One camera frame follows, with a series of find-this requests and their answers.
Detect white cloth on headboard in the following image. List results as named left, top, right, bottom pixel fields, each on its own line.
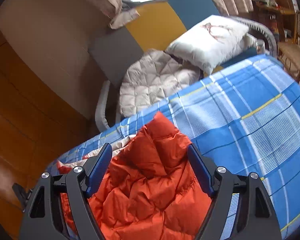
left=62, top=0, right=141, bottom=30

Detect wicker wooden chair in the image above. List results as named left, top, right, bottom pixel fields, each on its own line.
left=277, top=13, right=300, bottom=85

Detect blue plaid bed sheet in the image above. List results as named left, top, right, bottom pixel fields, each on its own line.
left=59, top=54, right=300, bottom=239

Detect orange puffer jacket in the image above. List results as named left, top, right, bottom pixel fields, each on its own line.
left=56, top=111, right=213, bottom=240

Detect wooden side table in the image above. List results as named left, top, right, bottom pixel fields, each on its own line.
left=252, top=0, right=300, bottom=43

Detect white bed frame rail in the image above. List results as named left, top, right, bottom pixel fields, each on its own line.
left=95, top=80, right=110, bottom=133

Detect grey quilted jacket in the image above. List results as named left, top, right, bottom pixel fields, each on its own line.
left=119, top=49, right=202, bottom=118

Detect white printed pillow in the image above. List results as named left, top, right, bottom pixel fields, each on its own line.
left=165, top=15, right=255, bottom=75

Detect grey yellow blue headboard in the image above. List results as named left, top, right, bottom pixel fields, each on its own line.
left=88, top=0, right=220, bottom=88

